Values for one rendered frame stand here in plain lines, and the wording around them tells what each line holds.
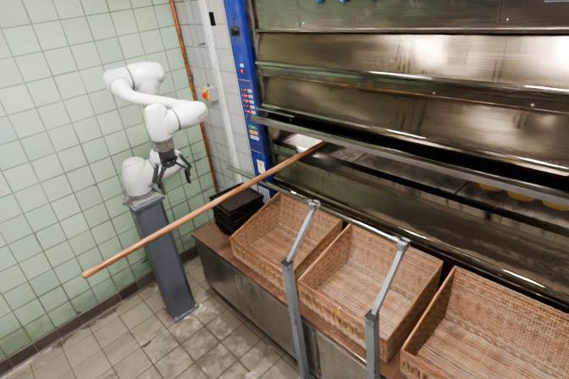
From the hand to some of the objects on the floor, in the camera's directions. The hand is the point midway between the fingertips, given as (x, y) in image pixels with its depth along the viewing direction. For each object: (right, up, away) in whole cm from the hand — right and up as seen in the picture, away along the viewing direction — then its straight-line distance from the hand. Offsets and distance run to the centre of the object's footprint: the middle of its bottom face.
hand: (176, 186), depth 182 cm
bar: (+66, -114, +48) cm, 141 cm away
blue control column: (+117, -39, +182) cm, 220 cm away
